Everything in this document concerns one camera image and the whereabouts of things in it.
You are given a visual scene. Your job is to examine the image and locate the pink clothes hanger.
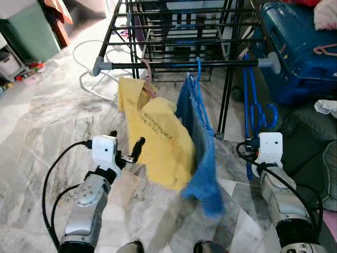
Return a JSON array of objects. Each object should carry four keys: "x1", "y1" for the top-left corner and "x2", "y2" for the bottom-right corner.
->
[
  {"x1": 138, "y1": 58, "x2": 158, "y2": 101},
  {"x1": 312, "y1": 43, "x2": 337, "y2": 57}
]

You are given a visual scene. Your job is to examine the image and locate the yellow polo shirt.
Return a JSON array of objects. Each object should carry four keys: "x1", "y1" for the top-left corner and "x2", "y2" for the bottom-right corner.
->
[{"x1": 117, "y1": 75, "x2": 196, "y2": 191}]

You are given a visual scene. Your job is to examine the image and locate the white tubular fan stand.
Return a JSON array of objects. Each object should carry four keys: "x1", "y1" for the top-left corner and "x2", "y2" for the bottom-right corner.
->
[{"x1": 72, "y1": 40, "x2": 130, "y2": 102}]

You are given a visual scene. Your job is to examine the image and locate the black metal drying rack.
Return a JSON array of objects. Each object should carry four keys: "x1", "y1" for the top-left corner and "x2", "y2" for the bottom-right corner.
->
[{"x1": 94, "y1": 0, "x2": 282, "y2": 140}]

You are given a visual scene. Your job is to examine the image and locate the blue t-shirt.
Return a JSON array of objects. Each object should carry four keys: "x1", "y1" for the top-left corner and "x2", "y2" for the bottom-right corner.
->
[{"x1": 175, "y1": 73, "x2": 225, "y2": 219}]

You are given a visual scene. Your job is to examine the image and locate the white crumpled cloth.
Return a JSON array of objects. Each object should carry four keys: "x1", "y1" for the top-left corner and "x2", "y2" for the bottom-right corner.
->
[{"x1": 314, "y1": 99, "x2": 337, "y2": 118}]

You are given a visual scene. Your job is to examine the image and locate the colourful floor toys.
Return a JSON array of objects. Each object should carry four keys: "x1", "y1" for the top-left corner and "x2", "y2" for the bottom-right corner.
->
[{"x1": 13, "y1": 61, "x2": 47, "y2": 85}]

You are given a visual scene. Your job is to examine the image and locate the white plastic stool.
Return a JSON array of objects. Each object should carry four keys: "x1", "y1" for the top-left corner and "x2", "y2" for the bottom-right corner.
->
[{"x1": 164, "y1": 8, "x2": 232, "y2": 61}]

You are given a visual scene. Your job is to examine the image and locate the purple garment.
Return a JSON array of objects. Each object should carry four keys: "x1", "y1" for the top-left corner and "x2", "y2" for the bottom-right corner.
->
[{"x1": 131, "y1": 9, "x2": 146, "y2": 44}]

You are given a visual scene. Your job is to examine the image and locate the brown wooden table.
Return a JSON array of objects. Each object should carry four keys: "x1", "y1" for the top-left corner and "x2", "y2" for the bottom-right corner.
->
[{"x1": 41, "y1": 8, "x2": 74, "y2": 48}]

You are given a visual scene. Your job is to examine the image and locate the grey green sofa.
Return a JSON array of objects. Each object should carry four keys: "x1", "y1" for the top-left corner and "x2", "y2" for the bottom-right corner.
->
[{"x1": 274, "y1": 104, "x2": 337, "y2": 212}]

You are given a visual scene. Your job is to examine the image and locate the robot right leg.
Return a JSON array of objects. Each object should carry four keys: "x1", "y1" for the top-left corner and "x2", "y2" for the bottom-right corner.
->
[{"x1": 193, "y1": 240, "x2": 230, "y2": 253}]

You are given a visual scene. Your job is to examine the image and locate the white storage drawer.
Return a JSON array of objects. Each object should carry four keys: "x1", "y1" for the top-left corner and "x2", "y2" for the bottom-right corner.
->
[{"x1": 0, "y1": 50, "x2": 22, "y2": 80}]

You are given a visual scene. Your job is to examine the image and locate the pink mat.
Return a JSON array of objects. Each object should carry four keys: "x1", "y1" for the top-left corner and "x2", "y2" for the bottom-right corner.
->
[{"x1": 320, "y1": 209, "x2": 337, "y2": 244}]

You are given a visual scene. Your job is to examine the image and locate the green cabinet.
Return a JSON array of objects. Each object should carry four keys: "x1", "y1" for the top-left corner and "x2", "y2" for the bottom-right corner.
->
[{"x1": 0, "y1": 3, "x2": 62, "y2": 65}]

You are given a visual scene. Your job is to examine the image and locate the white pink cushion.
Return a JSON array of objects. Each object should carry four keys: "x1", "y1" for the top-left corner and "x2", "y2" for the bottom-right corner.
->
[{"x1": 313, "y1": 0, "x2": 337, "y2": 31}]

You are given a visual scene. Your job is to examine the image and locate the blue hard suitcase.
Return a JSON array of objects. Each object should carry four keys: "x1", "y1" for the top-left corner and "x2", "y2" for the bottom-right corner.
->
[{"x1": 252, "y1": 2, "x2": 337, "y2": 105}]

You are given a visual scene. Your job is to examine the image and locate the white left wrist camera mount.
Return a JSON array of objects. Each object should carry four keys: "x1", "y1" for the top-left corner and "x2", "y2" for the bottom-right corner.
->
[{"x1": 91, "y1": 135, "x2": 122, "y2": 168}]

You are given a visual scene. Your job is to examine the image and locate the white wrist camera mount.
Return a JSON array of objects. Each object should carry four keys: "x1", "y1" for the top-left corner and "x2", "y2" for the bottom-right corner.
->
[
  {"x1": 257, "y1": 132, "x2": 284, "y2": 166},
  {"x1": 91, "y1": 135, "x2": 122, "y2": 168}
]

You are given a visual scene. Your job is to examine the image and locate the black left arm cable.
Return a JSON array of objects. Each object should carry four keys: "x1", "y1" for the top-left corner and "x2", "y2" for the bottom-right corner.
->
[{"x1": 42, "y1": 140, "x2": 94, "y2": 248}]

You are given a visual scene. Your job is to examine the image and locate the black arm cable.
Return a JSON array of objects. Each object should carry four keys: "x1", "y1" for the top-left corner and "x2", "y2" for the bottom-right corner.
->
[
  {"x1": 42, "y1": 140, "x2": 94, "y2": 248},
  {"x1": 235, "y1": 140, "x2": 323, "y2": 232}
]

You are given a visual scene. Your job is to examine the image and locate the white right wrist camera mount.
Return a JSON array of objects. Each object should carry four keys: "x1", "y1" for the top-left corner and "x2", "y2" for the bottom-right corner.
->
[{"x1": 257, "y1": 132, "x2": 284, "y2": 166}]

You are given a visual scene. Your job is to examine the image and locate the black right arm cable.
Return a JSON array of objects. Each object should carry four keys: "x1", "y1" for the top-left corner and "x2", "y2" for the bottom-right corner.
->
[{"x1": 235, "y1": 140, "x2": 323, "y2": 232}]

